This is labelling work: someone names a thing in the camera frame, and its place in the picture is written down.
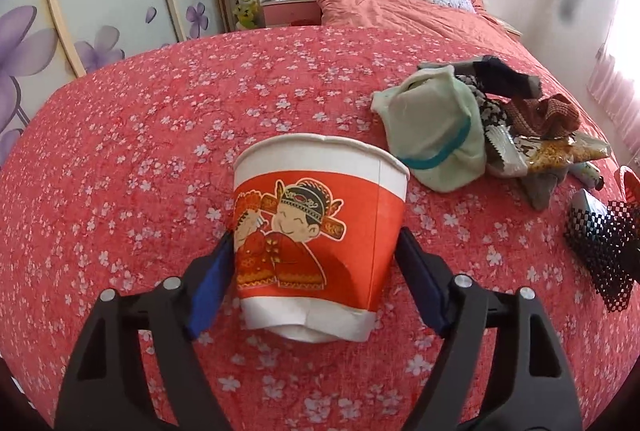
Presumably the yellow snack packet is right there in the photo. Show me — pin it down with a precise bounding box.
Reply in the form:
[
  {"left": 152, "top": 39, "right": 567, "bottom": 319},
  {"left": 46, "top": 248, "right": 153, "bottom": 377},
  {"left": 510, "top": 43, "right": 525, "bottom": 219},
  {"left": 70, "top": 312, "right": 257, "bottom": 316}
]
[{"left": 517, "top": 133, "right": 612, "bottom": 174}]

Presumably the silver foil wrapper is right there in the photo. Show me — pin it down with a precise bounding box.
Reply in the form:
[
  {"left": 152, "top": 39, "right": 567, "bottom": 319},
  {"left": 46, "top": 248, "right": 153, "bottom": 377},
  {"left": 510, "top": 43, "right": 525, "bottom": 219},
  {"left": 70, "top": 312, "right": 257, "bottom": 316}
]
[{"left": 485, "top": 126, "right": 531, "bottom": 176}]

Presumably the grey-green towel cloth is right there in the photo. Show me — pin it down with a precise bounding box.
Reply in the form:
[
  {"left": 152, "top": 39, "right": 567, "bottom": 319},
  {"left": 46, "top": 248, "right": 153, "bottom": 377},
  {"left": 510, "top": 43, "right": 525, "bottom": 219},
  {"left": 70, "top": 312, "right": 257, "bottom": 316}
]
[{"left": 517, "top": 168, "right": 563, "bottom": 212}]

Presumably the salmon duvet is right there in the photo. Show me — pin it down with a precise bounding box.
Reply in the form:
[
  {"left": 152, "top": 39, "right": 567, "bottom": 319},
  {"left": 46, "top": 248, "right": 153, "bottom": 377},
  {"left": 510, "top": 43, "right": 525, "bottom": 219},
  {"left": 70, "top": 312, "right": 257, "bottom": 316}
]
[{"left": 316, "top": 0, "right": 523, "bottom": 42}]

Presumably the pink curtain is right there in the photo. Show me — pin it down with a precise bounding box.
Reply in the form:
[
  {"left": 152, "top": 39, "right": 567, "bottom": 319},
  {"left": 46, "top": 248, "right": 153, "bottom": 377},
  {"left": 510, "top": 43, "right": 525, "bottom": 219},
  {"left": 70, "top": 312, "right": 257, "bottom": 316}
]
[{"left": 585, "top": 51, "right": 640, "bottom": 152}]

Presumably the orange plastic basket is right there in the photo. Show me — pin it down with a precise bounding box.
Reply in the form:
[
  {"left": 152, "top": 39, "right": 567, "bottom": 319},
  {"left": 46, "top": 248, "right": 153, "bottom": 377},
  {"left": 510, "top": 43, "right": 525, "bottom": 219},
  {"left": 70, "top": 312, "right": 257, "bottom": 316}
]
[{"left": 619, "top": 165, "right": 640, "bottom": 206}]

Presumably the pale green cloth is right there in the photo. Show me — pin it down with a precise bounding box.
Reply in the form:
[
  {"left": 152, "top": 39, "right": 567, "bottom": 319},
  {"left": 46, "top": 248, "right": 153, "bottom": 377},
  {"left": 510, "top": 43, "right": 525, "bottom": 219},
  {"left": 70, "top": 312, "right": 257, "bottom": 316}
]
[{"left": 371, "top": 66, "right": 487, "bottom": 192}]

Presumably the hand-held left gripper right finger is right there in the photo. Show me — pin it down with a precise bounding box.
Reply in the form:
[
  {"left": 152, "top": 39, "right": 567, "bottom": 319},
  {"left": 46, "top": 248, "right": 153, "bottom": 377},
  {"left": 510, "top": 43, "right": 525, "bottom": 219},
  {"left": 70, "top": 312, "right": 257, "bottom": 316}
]
[{"left": 395, "top": 227, "right": 584, "bottom": 431}]

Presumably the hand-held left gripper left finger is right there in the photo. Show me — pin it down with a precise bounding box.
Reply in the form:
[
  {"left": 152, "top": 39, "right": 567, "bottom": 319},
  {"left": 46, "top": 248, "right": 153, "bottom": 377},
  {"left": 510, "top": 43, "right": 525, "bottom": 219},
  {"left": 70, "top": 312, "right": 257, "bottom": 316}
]
[{"left": 54, "top": 233, "right": 237, "bottom": 431}]

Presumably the small grey tube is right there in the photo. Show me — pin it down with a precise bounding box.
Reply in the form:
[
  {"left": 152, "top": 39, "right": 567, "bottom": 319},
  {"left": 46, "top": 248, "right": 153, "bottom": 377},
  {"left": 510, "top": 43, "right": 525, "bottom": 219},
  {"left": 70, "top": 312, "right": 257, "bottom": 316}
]
[{"left": 572, "top": 161, "right": 606, "bottom": 189}]

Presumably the red floral blanket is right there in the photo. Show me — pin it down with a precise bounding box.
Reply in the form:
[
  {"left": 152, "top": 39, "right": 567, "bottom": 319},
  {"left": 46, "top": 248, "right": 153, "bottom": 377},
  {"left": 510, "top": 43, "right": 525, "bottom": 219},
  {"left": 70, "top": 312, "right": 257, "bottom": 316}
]
[{"left": 0, "top": 25, "right": 640, "bottom": 431}]

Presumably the black white patterned sock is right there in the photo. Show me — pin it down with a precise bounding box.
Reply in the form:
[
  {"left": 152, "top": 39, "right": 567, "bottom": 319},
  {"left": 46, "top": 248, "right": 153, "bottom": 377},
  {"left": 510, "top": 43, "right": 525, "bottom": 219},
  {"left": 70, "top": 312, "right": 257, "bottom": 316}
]
[{"left": 472, "top": 91, "right": 511, "bottom": 132}]

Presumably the red white paper cup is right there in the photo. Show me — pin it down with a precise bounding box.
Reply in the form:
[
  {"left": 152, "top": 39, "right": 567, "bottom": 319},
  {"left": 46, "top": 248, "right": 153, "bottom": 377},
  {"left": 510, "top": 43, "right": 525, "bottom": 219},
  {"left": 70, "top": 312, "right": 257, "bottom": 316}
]
[{"left": 232, "top": 134, "right": 411, "bottom": 344}]

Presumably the brown knitted sock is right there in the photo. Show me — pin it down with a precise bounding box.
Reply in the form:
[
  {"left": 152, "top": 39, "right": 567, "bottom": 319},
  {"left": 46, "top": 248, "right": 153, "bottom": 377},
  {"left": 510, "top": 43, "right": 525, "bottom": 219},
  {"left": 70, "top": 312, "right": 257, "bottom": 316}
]
[{"left": 502, "top": 93, "right": 583, "bottom": 136}]

